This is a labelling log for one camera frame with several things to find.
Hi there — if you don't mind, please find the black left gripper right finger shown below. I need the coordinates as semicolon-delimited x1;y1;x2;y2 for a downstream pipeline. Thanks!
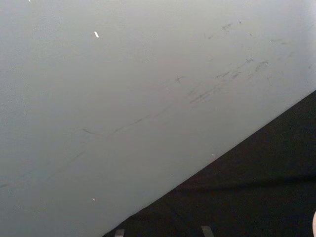
200;225;214;237

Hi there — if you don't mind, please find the black table cloth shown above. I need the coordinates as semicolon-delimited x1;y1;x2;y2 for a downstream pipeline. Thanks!
102;90;316;237

